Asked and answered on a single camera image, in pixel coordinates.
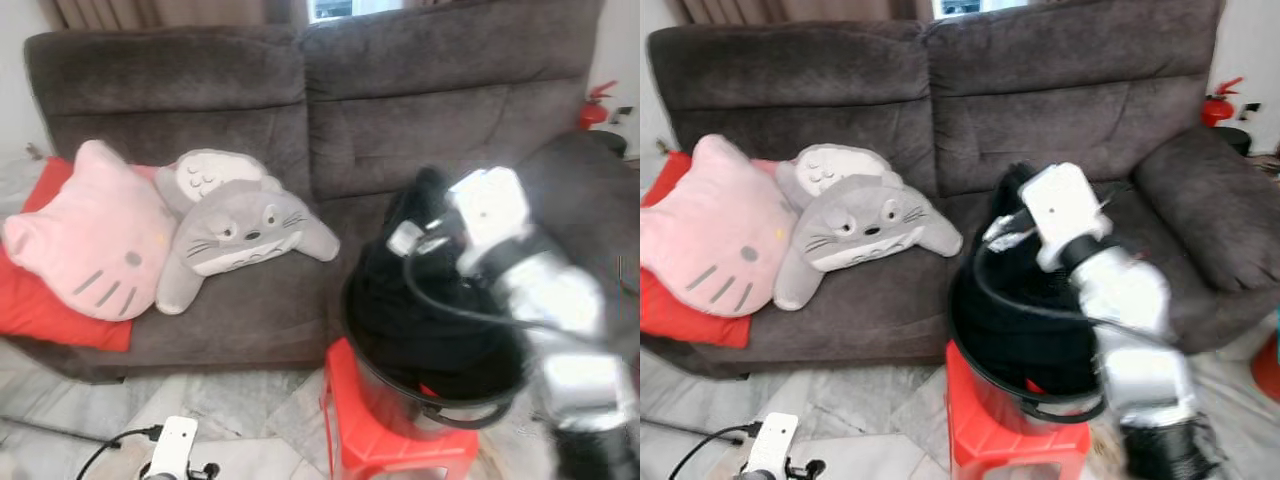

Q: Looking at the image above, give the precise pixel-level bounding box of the black round bucket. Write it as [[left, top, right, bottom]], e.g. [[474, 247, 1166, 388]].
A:
[[945, 270, 1106, 426], [340, 265, 531, 431]]

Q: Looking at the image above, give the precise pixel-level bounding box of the red cushion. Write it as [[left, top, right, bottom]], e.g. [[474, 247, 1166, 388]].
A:
[[0, 155, 161, 353], [640, 155, 781, 349]]

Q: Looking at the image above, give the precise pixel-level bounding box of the dark brown fabric sofa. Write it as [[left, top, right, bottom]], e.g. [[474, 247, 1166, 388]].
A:
[[640, 0, 1280, 376], [0, 0, 640, 385]]

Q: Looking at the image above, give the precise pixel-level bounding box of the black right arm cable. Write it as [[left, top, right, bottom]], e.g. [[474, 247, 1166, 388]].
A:
[[975, 210, 1151, 331], [385, 215, 561, 331]]

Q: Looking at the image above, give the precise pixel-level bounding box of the brown curtain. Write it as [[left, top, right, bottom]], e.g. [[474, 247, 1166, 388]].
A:
[[675, 0, 936, 26]]

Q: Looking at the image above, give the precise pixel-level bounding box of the bright window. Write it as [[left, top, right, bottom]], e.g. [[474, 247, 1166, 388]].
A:
[[932, 0, 1026, 19], [308, 0, 401, 23]]

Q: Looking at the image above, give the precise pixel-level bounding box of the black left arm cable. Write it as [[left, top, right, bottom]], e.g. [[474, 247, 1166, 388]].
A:
[[75, 425, 163, 480], [668, 422, 763, 480]]

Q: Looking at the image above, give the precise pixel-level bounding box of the grey white belly plush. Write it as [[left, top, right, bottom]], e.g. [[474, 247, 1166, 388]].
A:
[[775, 143, 894, 211], [155, 148, 271, 216]]

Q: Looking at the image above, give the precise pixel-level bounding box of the red plastic stool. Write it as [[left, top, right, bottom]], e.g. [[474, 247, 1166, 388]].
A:
[[322, 338, 481, 480], [945, 340, 1091, 480]]

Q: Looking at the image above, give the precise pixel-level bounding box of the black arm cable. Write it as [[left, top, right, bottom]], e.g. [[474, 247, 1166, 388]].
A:
[[385, 215, 561, 331], [668, 422, 763, 480], [75, 425, 163, 480], [975, 210, 1151, 331]]

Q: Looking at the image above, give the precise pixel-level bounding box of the pink cat plush pillow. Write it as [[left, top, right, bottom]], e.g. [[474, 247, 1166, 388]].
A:
[[640, 133, 776, 316], [0, 138, 179, 323]]

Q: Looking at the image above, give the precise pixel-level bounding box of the grey totoro face plush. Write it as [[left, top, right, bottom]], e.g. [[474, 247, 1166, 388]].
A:
[[772, 173, 964, 311], [155, 178, 341, 316]]

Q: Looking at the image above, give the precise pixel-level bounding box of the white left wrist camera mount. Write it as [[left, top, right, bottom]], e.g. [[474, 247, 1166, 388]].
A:
[[745, 412, 801, 480], [148, 415, 199, 480]]

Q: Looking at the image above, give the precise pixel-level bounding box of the grey armrest cover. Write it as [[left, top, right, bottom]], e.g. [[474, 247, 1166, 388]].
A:
[[0, 150, 51, 216]]

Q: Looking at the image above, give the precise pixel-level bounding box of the red fire extinguisher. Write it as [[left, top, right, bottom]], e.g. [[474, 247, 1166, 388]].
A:
[[1200, 75, 1244, 128], [578, 80, 619, 131]]

